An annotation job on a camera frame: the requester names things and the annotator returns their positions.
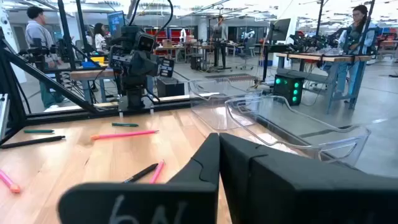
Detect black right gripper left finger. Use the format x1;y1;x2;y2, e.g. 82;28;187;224
57;133;221;224

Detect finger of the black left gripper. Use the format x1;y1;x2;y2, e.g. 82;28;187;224
108;45;142;75
139;57;175;78

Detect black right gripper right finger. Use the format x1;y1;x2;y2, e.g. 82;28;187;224
220;133;398;224

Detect black pen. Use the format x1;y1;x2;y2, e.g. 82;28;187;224
0;134;67;150
123;162;159;184

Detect pink pencil with orange eraser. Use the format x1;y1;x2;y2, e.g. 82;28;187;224
0;169;22;194
90;129;160;141
148;159;166;185

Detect plain black box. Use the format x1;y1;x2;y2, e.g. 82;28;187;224
155;76;186;98

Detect person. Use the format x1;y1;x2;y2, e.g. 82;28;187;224
211;14;229;69
334;4;379;97
24;5;68;110
92;22;108;54

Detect wooden workbench with blue legs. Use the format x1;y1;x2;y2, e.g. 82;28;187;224
275;51;373;113
43;62;124;105

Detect computer monitor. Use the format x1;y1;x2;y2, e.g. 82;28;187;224
269;17;292;43
107;11;126;38

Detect clear plastic bin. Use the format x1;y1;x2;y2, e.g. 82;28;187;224
224;95;373;169
187;77;265;131

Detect office chair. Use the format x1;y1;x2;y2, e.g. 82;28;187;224
236;39;259;71

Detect black box with green lights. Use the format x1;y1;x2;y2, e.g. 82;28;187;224
272;73;305;106

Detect dark pen on table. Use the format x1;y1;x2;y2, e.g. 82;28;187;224
23;128;55;134

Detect black robot arms on workbench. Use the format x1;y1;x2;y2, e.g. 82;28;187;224
289;29;343;54

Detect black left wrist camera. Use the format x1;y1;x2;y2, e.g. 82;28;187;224
136;30;156;53

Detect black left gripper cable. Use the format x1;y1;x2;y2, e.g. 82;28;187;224
128;0;174;37

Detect black rig frame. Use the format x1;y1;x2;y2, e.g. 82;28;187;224
57;0;94;71

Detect silver metal bracket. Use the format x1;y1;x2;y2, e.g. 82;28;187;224
0;93;10;141

